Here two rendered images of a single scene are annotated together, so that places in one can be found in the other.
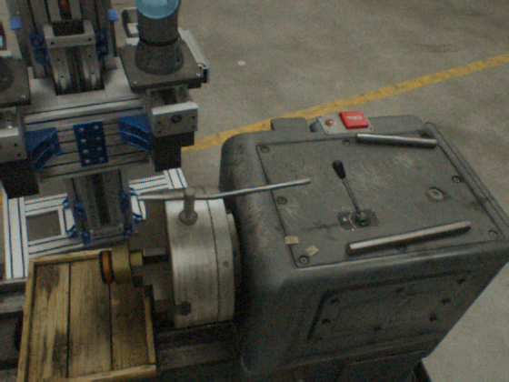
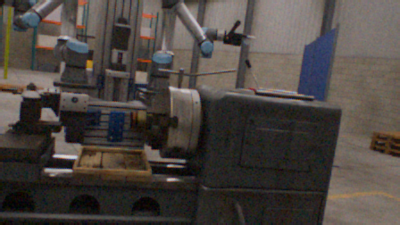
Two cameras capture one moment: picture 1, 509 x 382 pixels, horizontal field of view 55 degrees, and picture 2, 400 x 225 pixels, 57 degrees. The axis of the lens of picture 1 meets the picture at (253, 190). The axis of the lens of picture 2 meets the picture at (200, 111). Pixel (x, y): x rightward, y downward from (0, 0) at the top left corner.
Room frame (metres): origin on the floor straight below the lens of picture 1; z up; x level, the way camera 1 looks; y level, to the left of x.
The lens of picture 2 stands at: (-0.94, -0.11, 1.33)
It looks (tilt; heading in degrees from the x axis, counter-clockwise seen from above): 7 degrees down; 4
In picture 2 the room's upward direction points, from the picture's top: 7 degrees clockwise
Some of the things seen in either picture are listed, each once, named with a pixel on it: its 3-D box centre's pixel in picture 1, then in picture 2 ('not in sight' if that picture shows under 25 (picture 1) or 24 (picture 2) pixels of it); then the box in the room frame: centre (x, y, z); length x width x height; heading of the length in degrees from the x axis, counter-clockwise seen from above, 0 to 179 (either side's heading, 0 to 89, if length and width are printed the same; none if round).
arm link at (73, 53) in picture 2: not in sight; (76, 53); (1.08, 0.79, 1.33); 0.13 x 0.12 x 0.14; 48
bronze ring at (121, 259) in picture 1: (123, 264); (141, 120); (0.60, 0.27, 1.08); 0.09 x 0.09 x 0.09; 20
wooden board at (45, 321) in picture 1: (89, 313); (112, 162); (0.57, 0.36, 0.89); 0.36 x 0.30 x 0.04; 19
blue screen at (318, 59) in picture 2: not in sight; (309, 90); (7.34, -1.77, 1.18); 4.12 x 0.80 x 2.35; 177
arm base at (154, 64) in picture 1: (159, 46); (159, 83); (1.30, 0.35, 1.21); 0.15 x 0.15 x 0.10
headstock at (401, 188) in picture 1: (345, 234); (256, 134); (0.80, -0.25, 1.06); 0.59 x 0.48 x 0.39; 109
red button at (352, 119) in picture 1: (353, 120); not in sight; (1.01, -0.23, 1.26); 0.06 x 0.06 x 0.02; 19
